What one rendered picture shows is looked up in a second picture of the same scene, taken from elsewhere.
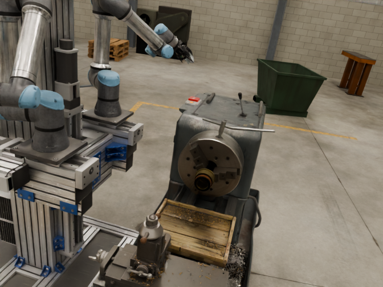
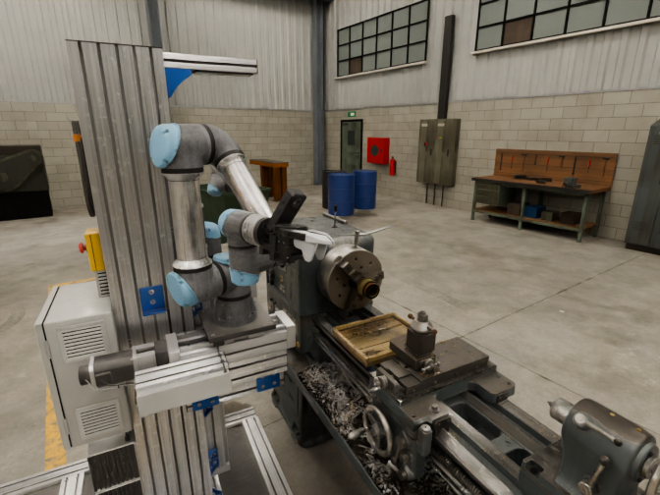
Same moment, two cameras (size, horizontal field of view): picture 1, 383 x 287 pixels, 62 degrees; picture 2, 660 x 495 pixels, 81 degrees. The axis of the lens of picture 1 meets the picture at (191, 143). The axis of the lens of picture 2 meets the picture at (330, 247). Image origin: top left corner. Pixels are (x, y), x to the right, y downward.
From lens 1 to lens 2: 1.11 m
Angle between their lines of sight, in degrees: 37
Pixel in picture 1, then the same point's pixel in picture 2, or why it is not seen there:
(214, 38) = not seen: hidden behind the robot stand
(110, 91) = (217, 245)
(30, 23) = (246, 173)
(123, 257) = (398, 369)
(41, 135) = (240, 304)
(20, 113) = (218, 287)
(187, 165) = (337, 286)
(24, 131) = (160, 326)
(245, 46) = not seen: hidden behind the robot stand
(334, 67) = not seen: hidden behind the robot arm
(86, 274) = (248, 479)
